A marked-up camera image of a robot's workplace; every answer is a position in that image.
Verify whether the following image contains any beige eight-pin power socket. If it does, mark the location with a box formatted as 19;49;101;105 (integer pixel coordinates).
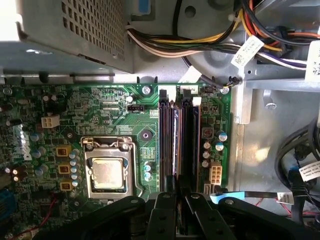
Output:
209;161;224;188

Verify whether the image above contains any metal socket cover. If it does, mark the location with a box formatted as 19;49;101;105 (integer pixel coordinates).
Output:
83;146;134;200

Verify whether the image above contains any grey metal drive cage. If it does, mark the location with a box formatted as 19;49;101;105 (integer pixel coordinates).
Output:
243;0;320;88

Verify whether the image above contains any green motherboard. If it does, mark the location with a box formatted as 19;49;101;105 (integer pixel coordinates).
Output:
0;83;233;240

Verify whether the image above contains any black PC case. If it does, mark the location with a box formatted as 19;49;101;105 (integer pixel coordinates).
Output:
0;0;320;240

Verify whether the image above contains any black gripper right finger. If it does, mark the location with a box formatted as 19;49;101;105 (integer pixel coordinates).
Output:
178;179;320;240

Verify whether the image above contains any silver CPU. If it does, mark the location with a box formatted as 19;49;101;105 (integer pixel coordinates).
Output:
91;157;125;190

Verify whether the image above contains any metal locking lever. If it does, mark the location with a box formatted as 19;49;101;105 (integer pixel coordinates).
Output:
81;136;145;200

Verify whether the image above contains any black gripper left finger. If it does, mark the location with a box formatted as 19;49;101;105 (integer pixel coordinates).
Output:
32;175;180;240

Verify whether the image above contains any black disk cable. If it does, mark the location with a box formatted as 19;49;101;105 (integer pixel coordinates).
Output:
273;116;320;227

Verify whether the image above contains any white four-pin power socket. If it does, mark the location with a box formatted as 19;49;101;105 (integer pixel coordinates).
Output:
40;114;61;130

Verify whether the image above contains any power supply wire bundle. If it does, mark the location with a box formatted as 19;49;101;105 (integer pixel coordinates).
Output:
126;0;320;72

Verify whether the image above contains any white cable label tag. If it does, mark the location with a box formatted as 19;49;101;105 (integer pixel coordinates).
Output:
304;39;320;81
298;160;320;183
230;34;265;68
177;65;202;85
276;191;295;206

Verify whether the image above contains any black wire blue plug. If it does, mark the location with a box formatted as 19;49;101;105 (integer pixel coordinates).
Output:
209;190;279;205

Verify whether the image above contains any black fan header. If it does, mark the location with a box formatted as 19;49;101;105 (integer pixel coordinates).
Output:
126;103;146;114

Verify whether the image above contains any blue port connector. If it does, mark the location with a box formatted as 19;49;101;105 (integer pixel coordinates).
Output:
0;189;18;222

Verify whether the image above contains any grey power supply unit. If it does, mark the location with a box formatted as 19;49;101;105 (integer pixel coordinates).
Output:
15;0;136;75

